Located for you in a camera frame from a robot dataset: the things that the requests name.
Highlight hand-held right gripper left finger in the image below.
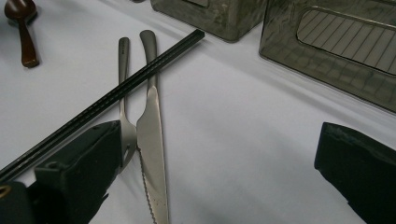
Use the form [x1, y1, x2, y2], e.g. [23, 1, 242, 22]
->
[33, 119, 123, 224]

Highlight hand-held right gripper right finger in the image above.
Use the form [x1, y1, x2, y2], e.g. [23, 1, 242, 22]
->
[313, 121, 396, 224]

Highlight steel table knife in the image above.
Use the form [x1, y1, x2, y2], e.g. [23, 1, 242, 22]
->
[135, 29, 171, 224]

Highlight black chopstick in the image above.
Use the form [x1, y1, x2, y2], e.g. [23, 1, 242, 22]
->
[0, 31, 206, 185]
[0, 28, 202, 180]

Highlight steel fork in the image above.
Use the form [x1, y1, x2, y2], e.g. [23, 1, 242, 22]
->
[117, 36, 138, 174]

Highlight smoky clear plastic bin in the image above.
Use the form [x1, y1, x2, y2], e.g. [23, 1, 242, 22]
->
[259, 0, 396, 114]
[149, 0, 269, 43]

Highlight white tablecloth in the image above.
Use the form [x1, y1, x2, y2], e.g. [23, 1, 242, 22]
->
[0, 0, 396, 224]

